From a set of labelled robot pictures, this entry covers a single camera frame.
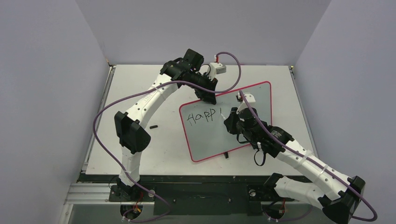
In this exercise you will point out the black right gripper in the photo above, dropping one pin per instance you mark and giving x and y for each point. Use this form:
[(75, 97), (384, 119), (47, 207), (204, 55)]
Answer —
[(236, 121)]

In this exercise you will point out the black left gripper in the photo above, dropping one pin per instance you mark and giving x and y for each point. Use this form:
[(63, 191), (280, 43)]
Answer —
[(208, 96)]

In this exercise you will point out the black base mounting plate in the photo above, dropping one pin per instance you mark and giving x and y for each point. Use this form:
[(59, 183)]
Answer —
[(205, 206)]

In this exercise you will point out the pink-framed whiteboard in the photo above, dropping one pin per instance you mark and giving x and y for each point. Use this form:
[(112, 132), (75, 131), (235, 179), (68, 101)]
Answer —
[(210, 130)]

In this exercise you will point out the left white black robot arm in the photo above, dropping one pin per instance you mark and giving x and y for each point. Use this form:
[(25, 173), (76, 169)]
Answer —
[(130, 125)]

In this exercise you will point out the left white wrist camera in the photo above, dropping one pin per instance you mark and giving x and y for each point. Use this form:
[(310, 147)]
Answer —
[(214, 69)]

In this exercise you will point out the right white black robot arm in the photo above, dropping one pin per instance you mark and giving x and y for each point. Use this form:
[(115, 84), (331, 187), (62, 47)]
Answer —
[(336, 194)]

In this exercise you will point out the aluminium table frame rail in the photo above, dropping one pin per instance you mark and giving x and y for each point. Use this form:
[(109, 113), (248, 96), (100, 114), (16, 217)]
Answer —
[(94, 193)]

